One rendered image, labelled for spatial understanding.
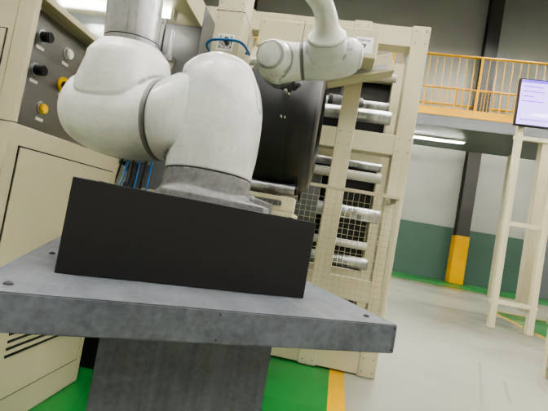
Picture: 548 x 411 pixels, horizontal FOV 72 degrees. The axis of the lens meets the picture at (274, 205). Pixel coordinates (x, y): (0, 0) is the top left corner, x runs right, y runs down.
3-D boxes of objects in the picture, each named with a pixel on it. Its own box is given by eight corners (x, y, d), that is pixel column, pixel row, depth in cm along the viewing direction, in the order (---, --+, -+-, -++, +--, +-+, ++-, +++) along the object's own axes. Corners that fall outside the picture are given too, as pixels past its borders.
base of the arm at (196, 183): (290, 221, 65) (295, 188, 65) (159, 195, 55) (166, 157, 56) (249, 219, 81) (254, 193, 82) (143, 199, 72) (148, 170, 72)
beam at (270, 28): (255, 44, 195) (261, 16, 195) (262, 65, 220) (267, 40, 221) (376, 59, 187) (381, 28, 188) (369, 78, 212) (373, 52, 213)
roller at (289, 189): (218, 178, 164) (214, 184, 160) (217, 170, 161) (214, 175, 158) (297, 192, 160) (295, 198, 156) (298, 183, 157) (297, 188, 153)
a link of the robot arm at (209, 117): (234, 170, 58) (258, 36, 60) (132, 159, 63) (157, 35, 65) (262, 189, 74) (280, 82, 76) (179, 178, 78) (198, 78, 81)
